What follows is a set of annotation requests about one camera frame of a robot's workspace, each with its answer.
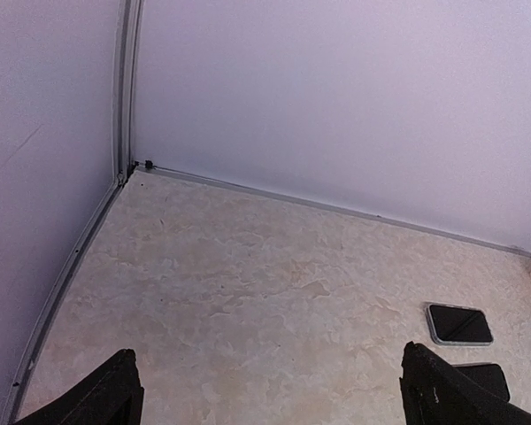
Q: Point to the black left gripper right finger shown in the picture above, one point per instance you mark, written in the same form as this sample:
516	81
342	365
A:
434	392

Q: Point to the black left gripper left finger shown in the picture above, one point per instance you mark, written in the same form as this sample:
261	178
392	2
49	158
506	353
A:
111	394

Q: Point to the black smartphone with teal edge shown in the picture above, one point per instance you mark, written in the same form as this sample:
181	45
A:
489	376

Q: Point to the black phone with purple edge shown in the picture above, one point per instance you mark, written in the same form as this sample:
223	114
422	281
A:
457	325

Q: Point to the left aluminium frame post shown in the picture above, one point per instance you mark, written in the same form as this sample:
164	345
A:
128	27

